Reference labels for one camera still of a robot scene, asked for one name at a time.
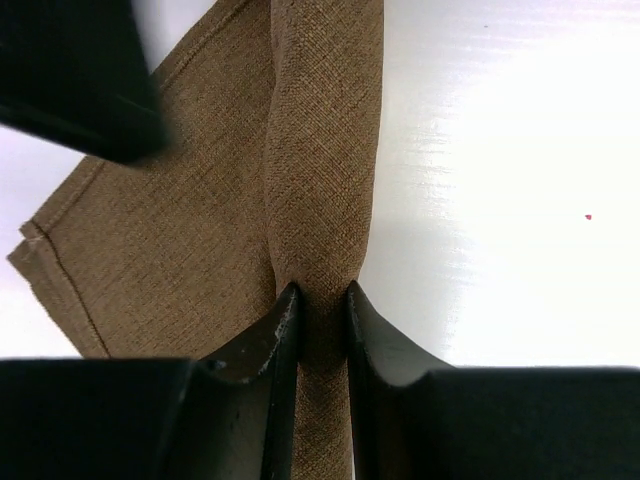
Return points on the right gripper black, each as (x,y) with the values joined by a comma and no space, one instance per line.
(74,73)

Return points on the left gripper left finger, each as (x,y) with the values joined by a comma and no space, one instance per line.
(236,415)

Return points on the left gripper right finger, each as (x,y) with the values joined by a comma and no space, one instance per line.
(391,397)

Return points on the brown cloth napkin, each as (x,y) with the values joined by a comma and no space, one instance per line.
(275,108)

